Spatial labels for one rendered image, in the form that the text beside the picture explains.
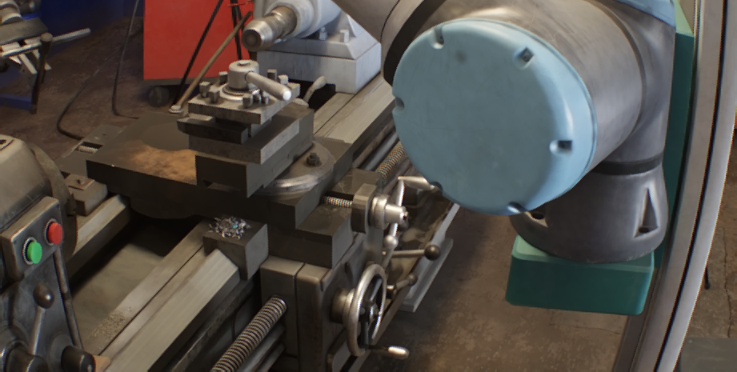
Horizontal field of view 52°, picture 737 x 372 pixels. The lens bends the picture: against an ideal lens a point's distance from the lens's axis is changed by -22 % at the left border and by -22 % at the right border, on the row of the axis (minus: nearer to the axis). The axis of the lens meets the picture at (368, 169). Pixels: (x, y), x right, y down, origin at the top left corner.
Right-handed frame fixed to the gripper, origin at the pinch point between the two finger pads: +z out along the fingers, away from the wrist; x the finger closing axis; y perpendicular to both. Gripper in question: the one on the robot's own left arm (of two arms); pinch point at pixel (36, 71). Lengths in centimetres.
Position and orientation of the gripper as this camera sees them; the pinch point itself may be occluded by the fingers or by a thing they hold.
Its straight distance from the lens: 135.3
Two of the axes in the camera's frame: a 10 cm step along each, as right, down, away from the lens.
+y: 3.7, -7.7, -5.1
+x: 6.0, -2.2, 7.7
